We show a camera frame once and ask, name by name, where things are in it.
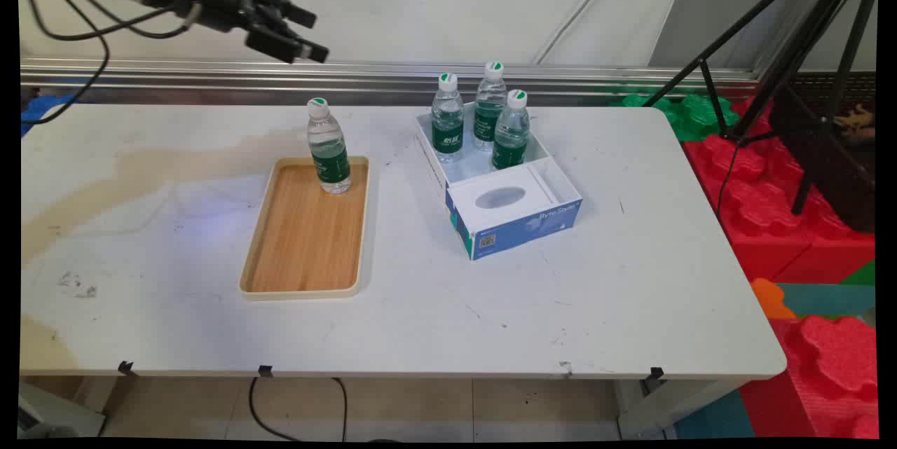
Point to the white table leg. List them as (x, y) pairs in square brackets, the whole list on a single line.
[(673, 407)]

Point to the orange foam piece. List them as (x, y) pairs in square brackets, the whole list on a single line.
[(769, 298)]

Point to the large red foam block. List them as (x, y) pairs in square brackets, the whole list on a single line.
[(760, 218)]

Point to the red foam block wavy edge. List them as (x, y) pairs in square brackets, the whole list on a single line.
[(827, 372)]

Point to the aluminium rail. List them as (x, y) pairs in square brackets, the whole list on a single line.
[(210, 78)]

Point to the black box case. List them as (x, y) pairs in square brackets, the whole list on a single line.
[(834, 169)]

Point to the water bottle green label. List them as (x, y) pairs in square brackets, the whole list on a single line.
[(329, 151), (488, 109), (511, 137), (448, 120)]

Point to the blue foam piece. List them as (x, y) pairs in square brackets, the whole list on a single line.
[(42, 109)]

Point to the black tripod stand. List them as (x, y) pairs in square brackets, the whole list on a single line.
[(792, 50)]

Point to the teal foam mat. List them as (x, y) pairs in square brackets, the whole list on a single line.
[(834, 298)]

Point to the green foam block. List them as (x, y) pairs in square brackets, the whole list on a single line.
[(694, 116)]

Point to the wooden tray cream rim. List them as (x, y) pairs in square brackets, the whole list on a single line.
[(305, 239)]

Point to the white blue cardboard box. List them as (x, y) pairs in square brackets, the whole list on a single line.
[(515, 218)]

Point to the black table edge clip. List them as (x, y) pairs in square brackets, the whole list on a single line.
[(265, 370), (126, 367), (656, 373)]

